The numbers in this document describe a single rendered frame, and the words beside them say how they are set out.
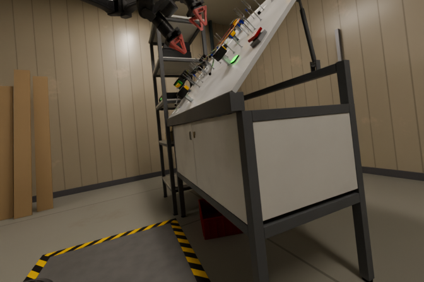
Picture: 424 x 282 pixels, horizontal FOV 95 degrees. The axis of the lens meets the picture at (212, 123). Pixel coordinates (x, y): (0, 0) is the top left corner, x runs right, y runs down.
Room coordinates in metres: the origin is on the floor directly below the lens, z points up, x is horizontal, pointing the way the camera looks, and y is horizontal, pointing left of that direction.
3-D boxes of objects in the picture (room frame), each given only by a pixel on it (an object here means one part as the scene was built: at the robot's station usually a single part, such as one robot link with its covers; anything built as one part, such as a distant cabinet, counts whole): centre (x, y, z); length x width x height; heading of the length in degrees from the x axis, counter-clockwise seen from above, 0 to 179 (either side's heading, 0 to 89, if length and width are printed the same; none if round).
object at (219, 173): (0.94, 0.01, 0.60); 0.55 x 0.03 x 0.39; 23
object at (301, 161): (1.31, -0.16, 0.60); 1.17 x 0.58 x 0.40; 23
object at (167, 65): (2.12, 0.31, 0.93); 0.60 x 0.50 x 1.85; 23
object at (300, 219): (1.31, -0.15, 0.40); 1.18 x 0.60 x 0.80; 23
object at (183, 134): (1.45, 0.23, 0.60); 0.55 x 0.02 x 0.39; 23
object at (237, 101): (1.19, 0.14, 0.83); 1.18 x 0.05 x 0.06; 23
